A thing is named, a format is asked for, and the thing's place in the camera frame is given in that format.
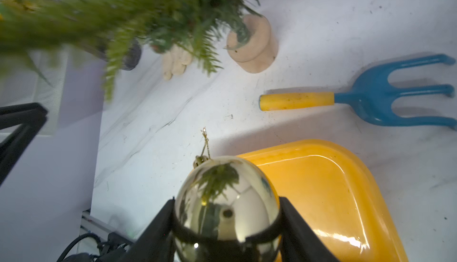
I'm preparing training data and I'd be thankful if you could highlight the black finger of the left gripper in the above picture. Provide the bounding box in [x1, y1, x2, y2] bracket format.
[1, 102, 48, 182]

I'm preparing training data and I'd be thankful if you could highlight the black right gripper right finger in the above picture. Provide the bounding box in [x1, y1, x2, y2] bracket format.
[280, 196, 338, 262]

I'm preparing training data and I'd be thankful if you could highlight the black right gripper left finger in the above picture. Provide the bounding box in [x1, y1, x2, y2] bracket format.
[118, 199, 176, 262]

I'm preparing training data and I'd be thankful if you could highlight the shiny gold ball ornament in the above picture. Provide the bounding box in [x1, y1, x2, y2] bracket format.
[173, 127, 282, 262]

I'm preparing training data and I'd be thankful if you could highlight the small green christmas tree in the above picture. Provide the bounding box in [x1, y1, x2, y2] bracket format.
[1, 0, 251, 101]

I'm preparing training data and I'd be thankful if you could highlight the yellow plastic tray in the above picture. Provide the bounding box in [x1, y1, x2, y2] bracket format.
[242, 139, 408, 262]

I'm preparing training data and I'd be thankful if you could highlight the beige glove on table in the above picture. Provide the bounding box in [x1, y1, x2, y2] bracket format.
[161, 45, 193, 81]

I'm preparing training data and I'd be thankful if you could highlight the blue yellow garden fork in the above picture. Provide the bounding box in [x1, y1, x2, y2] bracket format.
[259, 54, 457, 130]

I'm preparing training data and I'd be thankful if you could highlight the white mesh wall shelf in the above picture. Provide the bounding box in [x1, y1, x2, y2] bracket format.
[1, 48, 69, 136]

